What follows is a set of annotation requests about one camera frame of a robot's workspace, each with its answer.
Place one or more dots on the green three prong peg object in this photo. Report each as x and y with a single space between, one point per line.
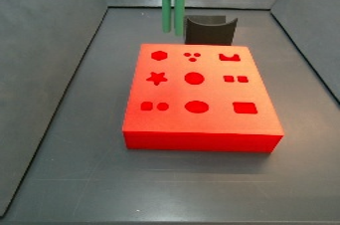
173 16

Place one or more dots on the red shape sorter block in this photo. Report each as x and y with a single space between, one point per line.
199 99

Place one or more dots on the dark grey curved block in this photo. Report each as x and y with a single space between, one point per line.
209 30

